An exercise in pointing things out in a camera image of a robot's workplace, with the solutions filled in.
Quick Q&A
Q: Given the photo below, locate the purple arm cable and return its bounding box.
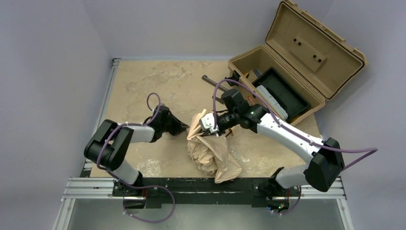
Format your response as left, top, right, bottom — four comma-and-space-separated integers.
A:
96, 92, 176, 191
212, 79, 379, 171

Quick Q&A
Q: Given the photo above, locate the aluminium frame rail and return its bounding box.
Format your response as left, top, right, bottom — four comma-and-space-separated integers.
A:
52, 58, 354, 230

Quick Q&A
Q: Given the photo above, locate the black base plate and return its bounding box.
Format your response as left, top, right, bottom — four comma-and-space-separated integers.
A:
112, 177, 299, 210

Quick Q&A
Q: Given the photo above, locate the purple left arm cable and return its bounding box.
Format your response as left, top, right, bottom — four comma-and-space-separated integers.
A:
96, 92, 176, 191

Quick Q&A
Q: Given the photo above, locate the black toolbox tray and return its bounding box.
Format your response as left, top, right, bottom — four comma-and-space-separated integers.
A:
251, 67, 310, 123

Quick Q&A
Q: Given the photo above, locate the white plastic case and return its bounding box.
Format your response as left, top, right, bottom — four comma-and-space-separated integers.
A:
256, 85, 288, 120

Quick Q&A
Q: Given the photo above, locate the beige folding umbrella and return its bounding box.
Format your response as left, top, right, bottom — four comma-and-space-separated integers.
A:
186, 109, 243, 184

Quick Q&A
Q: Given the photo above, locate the tan plastic toolbox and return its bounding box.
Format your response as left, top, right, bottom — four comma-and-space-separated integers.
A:
228, 0, 367, 126

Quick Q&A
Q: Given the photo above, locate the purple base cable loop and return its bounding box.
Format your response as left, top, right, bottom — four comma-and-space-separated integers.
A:
123, 185, 176, 224

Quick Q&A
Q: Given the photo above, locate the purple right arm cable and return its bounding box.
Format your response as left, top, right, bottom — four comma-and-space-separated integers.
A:
212, 79, 379, 171

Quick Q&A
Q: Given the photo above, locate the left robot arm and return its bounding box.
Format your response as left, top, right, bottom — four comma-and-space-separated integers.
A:
84, 105, 189, 187

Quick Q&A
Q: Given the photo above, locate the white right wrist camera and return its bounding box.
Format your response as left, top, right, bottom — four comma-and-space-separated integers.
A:
199, 113, 219, 137

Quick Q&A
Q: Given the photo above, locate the black pipe fitting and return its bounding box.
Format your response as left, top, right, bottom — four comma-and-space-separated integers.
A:
202, 75, 228, 92

